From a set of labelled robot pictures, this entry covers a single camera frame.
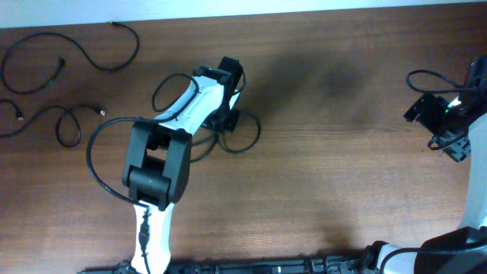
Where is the black usb cable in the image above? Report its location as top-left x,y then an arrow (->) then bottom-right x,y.
0,21 -> 141,95
0,98 -> 107,148
189,110 -> 262,164

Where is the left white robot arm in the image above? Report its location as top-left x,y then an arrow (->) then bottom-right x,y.
123,56 -> 244,273

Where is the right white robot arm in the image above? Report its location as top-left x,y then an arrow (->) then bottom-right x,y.
355,56 -> 486,273

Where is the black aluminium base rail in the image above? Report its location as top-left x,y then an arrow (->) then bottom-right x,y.
78,253 -> 377,274

